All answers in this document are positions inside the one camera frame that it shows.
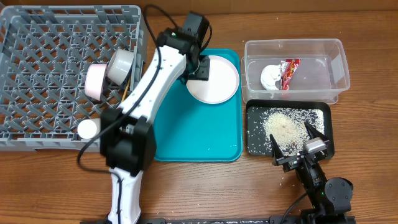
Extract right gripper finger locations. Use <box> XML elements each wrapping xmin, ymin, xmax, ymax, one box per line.
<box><xmin>269</xmin><ymin>134</ymin><xmax>284</xmax><ymax>166</ymax></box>
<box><xmin>304</xmin><ymin>121</ymin><xmax>329</xmax><ymax>142</ymax></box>

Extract white round plate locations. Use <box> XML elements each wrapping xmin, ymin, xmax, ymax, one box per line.
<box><xmin>187</xmin><ymin>55</ymin><xmax>239</xmax><ymax>104</ymax></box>

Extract white rice grains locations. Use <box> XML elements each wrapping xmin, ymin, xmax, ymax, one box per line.
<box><xmin>247</xmin><ymin>106</ymin><xmax>325</xmax><ymax>156</ymax></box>

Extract white napkin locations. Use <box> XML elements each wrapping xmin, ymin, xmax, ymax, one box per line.
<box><xmin>260</xmin><ymin>65</ymin><xmax>282</xmax><ymax>90</ymax></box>

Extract red snack wrapper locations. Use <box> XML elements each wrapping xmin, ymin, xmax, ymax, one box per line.
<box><xmin>280</xmin><ymin>58</ymin><xmax>301</xmax><ymax>90</ymax></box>

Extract wooden chopstick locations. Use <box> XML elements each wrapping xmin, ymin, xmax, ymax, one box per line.
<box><xmin>121</xmin><ymin>77</ymin><xmax>131</xmax><ymax>102</ymax></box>

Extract grey-green bowl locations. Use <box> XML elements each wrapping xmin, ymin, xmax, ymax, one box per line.
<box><xmin>106</xmin><ymin>49</ymin><xmax>134</xmax><ymax>85</ymax></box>

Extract pink saucer plate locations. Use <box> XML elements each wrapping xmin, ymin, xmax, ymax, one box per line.
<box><xmin>85</xmin><ymin>64</ymin><xmax>107</xmax><ymax>101</ymax></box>

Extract white cup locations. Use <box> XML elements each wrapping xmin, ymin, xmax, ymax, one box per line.
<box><xmin>77</xmin><ymin>118</ymin><xmax>101</xmax><ymax>139</ymax></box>

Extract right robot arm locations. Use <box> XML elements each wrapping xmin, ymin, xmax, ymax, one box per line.
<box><xmin>269</xmin><ymin>122</ymin><xmax>356</xmax><ymax>224</ymax></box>

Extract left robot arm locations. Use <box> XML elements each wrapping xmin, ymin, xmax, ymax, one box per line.
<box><xmin>99</xmin><ymin>12</ymin><xmax>212</xmax><ymax>223</ymax></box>

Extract black waste tray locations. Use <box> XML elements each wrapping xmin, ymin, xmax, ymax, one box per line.
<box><xmin>246</xmin><ymin>100</ymin><xmax>335</xmax><ymax>159</ymax></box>

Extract clear plastic waste bin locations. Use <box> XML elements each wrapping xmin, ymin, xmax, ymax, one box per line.
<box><xmin>241</xmin><ymin>39</ymin><xmax>350</xmax><ymax>104</ymax></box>

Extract teal serving tray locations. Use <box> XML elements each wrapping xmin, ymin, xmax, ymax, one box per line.
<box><xmin>152</xmin><ymin>48</ymin><xmax>243</xmax><ymax>163</ymax></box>

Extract grey plastic dish rack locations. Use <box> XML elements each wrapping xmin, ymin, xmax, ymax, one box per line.
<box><xmin>1</xmin><ymin>5</ymin><xmax>148</xmax><ymax>151</ymax></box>

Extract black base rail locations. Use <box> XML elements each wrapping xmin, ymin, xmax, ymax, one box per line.
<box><xmin>80</xmin><ymin>216</ymin><xmax>356</xmax><ymax>224</ymax></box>

